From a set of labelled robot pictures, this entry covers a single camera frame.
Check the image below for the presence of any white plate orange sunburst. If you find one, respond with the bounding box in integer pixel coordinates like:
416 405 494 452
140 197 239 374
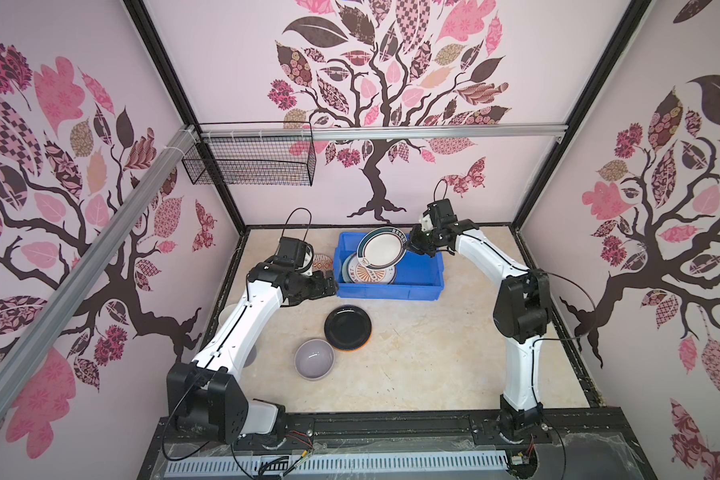
341 254 397 284

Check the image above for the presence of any white plate green rim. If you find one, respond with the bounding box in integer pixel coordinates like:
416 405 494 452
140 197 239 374
356 227 408 270

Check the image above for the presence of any black plate orange underside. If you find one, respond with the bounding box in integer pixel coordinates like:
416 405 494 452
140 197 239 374
323 305 372 351

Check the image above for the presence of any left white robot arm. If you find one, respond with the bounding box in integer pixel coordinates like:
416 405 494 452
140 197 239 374
166 236 338 445

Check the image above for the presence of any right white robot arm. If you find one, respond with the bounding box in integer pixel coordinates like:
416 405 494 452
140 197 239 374
406 199 551 443

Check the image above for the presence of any blue plastic bin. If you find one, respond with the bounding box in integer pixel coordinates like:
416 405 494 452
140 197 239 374
333 232 445 301

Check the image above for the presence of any red patterned bowl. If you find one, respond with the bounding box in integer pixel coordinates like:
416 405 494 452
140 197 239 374
312 253 334 272

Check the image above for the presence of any lavender grey bowl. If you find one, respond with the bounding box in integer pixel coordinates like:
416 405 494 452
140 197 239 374
294 338 335 381

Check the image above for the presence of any black wire basket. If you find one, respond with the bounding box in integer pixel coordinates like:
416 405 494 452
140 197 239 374
182 120 317 187

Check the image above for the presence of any aluminium rail back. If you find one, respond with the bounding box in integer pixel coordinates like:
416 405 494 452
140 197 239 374
199 122 568 141

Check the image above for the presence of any aluminium rail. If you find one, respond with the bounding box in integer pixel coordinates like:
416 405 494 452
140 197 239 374
199 122 568 141
0 125 197 420

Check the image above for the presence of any white vented cable duct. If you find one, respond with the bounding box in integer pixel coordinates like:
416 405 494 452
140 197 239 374
162 451 508 479

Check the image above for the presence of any aluminium rail left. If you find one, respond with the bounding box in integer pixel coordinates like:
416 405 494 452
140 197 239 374
0 125 197 420

